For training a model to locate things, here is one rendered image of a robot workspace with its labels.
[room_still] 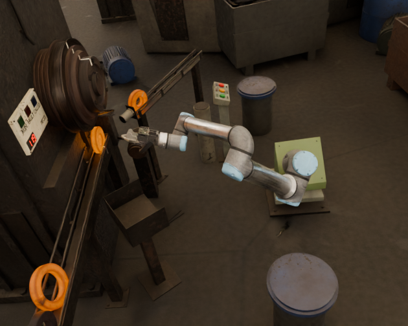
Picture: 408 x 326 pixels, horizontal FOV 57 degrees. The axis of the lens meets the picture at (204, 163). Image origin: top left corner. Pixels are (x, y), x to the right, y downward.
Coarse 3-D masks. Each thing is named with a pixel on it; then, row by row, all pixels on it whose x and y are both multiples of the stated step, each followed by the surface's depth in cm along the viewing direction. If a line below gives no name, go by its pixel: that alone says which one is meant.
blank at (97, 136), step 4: (96, 128) 217; (100, 128) 223; (92, 132) 215; (96, 132) 216; (100, 132) 222; (92, 136) 214; (96, 136) 215; (100, 136) 224; (104, 136) 228; (92, 140) 214; (96, 140) 215; (100, 140) 225; (104, 140) 228; (92, 144) 214; (96, 144) 214; (100, 144) 223; (96, 148) 216; (100, 148) 220; (96, 152) 219; (100, 152) 220
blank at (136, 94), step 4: (132, 92) 250; (136, 92) 250; (140, 92) 253; (144, 92) 256; (132, 96) 248; (136, 96) 251; (140, 96) 254; (144, 96) 257; (128, 100) 250; (132, 100) 249; (136, 100) 252; (140, 100) 259; (144, 100) 259; (128, 104) 251; (132, 104) 250; (140, 104) 258; (136, 108) 254
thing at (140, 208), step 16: (112, 192) 189; (128, 192) 195; (112, 208) 194; (128, 208) 195; (144, 208) 195; (128, 224) 188; (144, 224) 176; (160, 224) 182; (128, 240) 181; (144, 240) 181; (144, 256) 215; (160, 272) 222; (160, 288) 226
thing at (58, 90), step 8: (72, 40) 186; (56, 48) 177; (64, 48) 176; (56, 56) 174; (64, 56) 175; (56, 64) 172; (64, 64) 174; (56, 72) 172; (64, 72) 174; (56, 80) 172; (64, 80) 173; (56, 88) 172; (64, 88) 172; (56, 96) 173; (64, 96) 172; (56, 104) 175; (64, 104) 175; (64, 112) 178; (72, 112) 178; (64, 120) 182; (72, 120) 182; (72, 128) 189; (80, 128) 187; (88, 128) 197
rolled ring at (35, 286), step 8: (48, 264) 156; (40, 272) 151; (48, 272) 158; (56, 272) 159; (64, 272) 163; (32, 280) 148; (40, 280) 150; (64, 280) 161; (32, 288) 147; (40, 288) 149; (64, 288) 160; (32, 296) 147; (40, 296) 147; (64, 296) 158; (40, 304) 147; (48, 304) 149; (56, 304) 153
